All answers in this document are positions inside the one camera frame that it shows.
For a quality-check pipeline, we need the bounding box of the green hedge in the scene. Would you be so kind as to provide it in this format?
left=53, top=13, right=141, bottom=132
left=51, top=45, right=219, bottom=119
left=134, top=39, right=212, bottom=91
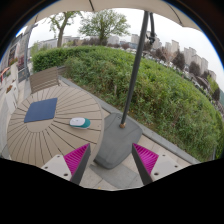
left=32, top=46, right=224, bottom=162

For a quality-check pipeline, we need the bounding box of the blue mouse pad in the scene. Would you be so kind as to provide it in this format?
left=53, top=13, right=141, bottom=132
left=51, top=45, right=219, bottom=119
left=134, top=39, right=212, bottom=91
left=24, top=98, right=57, bottom=123

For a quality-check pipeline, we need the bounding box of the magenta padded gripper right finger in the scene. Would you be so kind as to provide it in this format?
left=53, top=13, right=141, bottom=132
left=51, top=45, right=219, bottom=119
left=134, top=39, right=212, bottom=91
left=132, top=143, right=181, bottom=185

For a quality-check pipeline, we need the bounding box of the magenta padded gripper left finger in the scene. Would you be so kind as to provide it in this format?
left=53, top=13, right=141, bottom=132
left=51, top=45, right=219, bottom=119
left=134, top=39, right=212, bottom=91
left=42, top=144, right=91, bottom=185

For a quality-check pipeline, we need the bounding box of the grey umbrella base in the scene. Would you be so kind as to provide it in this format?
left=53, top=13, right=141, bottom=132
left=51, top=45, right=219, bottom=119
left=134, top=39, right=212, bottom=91
left=94, top=113, right=142, bottom=169

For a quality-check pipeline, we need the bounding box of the beige umbrella canopy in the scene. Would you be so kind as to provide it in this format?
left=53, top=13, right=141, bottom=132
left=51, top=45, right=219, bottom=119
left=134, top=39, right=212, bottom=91
left=26, top=0, right=200, bottom=31

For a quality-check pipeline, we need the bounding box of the slatted wooden chair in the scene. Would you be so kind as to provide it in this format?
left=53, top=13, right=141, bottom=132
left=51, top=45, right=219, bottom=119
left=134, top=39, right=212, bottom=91
left=30, top=67, right=59, bottom=93

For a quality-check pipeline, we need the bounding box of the white and teal computer mouse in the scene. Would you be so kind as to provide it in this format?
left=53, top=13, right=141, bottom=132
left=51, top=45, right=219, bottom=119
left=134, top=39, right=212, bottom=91
left=70, top=117, right=91, bottom=129

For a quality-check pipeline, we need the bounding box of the round slatted wooden table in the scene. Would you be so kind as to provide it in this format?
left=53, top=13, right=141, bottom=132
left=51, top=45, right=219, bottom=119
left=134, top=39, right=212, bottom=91
left=7, top=86, right=104, bottom=167

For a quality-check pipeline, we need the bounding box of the dark umbrella pole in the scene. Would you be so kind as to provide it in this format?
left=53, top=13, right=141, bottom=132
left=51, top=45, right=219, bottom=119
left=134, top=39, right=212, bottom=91
left=119, top=11, right=149, bottom=128

